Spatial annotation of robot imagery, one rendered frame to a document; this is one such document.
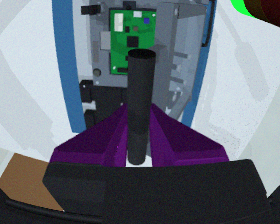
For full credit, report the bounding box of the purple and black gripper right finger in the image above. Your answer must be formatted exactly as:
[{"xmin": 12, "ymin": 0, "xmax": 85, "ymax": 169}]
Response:
[{"xmin": 149, "ymin": 103, "xmax": 230, "ymax": 167}]

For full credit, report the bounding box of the green circuit board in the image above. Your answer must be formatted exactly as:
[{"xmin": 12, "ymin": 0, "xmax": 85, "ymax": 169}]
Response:
[{"xmin": 110, "ymin": 10, "xmax": 156, "ymax": 74}]

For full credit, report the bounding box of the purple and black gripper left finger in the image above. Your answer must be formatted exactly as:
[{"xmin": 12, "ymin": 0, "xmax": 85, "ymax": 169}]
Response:
[{"xmin": 48, "ymin": 104, "xmax": 128, "ymax": 167}]

